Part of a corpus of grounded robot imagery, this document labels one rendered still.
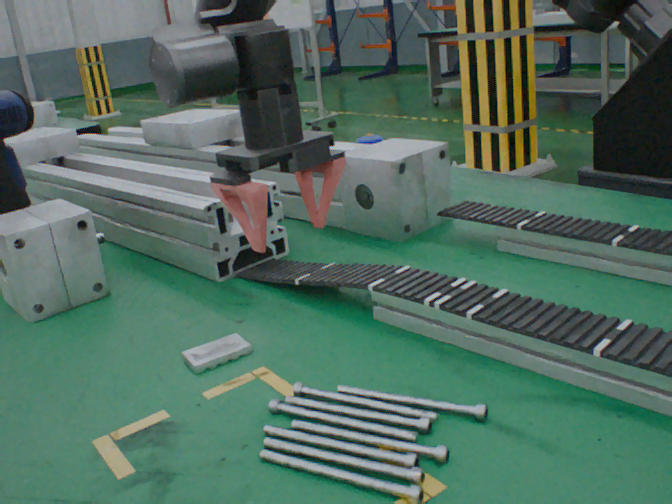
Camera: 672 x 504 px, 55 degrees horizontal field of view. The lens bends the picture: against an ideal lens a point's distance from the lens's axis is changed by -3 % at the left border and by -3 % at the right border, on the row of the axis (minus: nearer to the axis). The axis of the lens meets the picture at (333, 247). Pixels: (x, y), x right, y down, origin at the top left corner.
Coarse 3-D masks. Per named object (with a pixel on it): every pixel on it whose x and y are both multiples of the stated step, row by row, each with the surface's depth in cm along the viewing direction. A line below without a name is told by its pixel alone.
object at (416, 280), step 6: (426, 270) 57; (414, 276) 56; (420, 276) 56; (426, 276) 56; (432, 276) 56; (402, 282) 55; (408, 282) 55; (414, 282) 55; (420, 282) 55; (390, 288) 54; (396, 288) 54; (402, 288) 54; (408, 288) 54; (414, 288) 54; (390, 294) 54; (396, 294) 53; (402, 294) 53
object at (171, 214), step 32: (64, 160) 112; (96, 160) 103; (32, 192) 111; (64, 192) 96; (96, 192) 87; (128, 192) 79; (160, 192) 75; (192, 192) 82; (96, 224) 90; (128, 224) 85; (160, 224) 75; (192, 224) 70; (224, 224) 69; (160, 256) 78; (192, 256) 72; (224, 256) 70; (256, 256) 75
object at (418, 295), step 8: (432, 280) 55; (440, 280) 55; (448, 280) 54; (456, 280) 55; (416, 288) 53; (424, 288) 53; (432, 288) 53; (440, 288) 53; (408, 296) 52; (416, 296) 52; (424, 296) 52
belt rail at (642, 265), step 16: (512, 240) 68; (528, 240) 66; (544, 240) 64; (560, 240) 63; (576, 240) 62; (528, 256) 66; (544, 256) 65; (560, 256) 63; (576, 256) 62; (592, 256) 62; (608, 256) 60; (624, 256) 58; (640, 256) 57; (656, 256) 56; (608, 272) 60; (624, 272) 59; (640, 272) 58; (656, 272) 57
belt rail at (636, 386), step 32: (384, 320) 56; (416, 320) 53; (448, 320) 51; (480, 352) 49; (512, 352) 47; (544, 352) 45; (576, 352) 43; (576, 384) 44; (608, 384) 42; (640, 384) 41
